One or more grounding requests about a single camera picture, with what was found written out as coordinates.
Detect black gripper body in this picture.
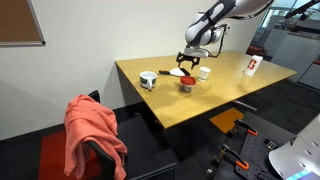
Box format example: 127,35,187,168
178,51,201,64

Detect orange plastic lid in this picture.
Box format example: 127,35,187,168
179,75,197,86

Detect green white candies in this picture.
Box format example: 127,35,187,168
179,84,194,93

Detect white mug with green band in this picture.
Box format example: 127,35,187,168
139,70,158,91

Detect white paper cup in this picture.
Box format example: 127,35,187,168
198,66,212,83

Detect clear plastic bowl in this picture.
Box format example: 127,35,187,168
178,81,195,94

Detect white hand brush black bristles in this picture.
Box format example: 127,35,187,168
158,67,191,78

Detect white tumbler with red logo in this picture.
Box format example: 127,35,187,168
243,54,263,78

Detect red chair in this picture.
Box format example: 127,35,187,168
245,45,266,57

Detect grey metal table foot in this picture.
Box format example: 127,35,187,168
231,99,258,113

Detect black clamp with orange tip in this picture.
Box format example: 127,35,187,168
233,118,259,137
221,143,250,171

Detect black office chair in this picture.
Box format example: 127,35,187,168
83,89,180,180

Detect grey cabinet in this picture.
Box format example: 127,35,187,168
266,28,320,92

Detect salmon pink cloth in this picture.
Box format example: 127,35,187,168
63,93,128,180

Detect black overhead bar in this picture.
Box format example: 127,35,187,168
284,0,320,19

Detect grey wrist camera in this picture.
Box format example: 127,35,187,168
183,45,210,58

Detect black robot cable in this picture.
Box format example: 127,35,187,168
206,23,231,59

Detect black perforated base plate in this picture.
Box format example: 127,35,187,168
213,111,298,180

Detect cork board with grey frame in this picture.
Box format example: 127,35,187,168
0,0,47,46

